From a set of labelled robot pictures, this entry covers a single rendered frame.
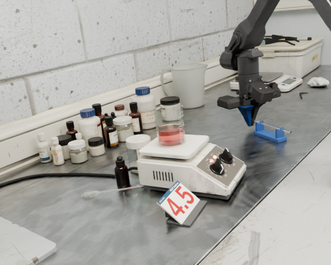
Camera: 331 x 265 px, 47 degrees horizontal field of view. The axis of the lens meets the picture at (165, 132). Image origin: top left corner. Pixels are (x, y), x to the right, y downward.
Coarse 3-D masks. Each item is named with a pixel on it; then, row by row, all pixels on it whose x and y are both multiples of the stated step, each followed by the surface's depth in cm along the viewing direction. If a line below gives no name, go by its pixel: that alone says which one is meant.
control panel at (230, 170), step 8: (216, 152) 82; (208, 160) 79; (240, 160) 83; (200, 168) 75; (208, 168) 76; (224, 168) 78; (232, 168) 80; (240, 168) 81; (216, 176) 75; (224, 176) 76; (232, 176) 77; (224, 184) 74
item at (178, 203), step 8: (176, 192) 73; (184, 192) 74; (168, 200) 70; (176, 200) 71; (184, 200) 73; (192, 200) 74; (168, 208) 69; (176, 208) 70; (184, 208) 71; (176, 216) 68
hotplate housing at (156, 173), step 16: (208, 144) 85; (144, 160) 80; (160, 160) 79; (176, 160) 78; (192, 160) 77; (144, 176) 81; (160, 176) 79; (176, 176) 77; (192, 176) 76; (208, 176) 74; (240, 176) 80; (192, 192) 77; (208, 192) 75; (224, 192) 74
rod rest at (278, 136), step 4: (256, 124) 107; (260, 124) 108; (256, 128) 107; (260, 128) 108; (256, 132) 107; (260, 132) 106; (264, 132) 106; (268, 132) 106; (272, 132) 105; (276, 132) 100; (280, 132) 101; (260, 136) 106; (264, 136) 104; (268, 136) 103; (272, 136) 103; (276, 136) 101; (280, 136) 101; (284, 136) 102; (272, 140) 102; (276, 140) 100; (280, 140) 100; (284, 140) 101
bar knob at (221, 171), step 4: (216, 160) 77; (220, 160) 77; (212, 164) 77; (216, 164) 76; (220, 164) 76; (212, 168) 76; (216, 168) 76; (220, 168) 75; (216, 172) 75; (220, 172) 75; (224, 172) 77
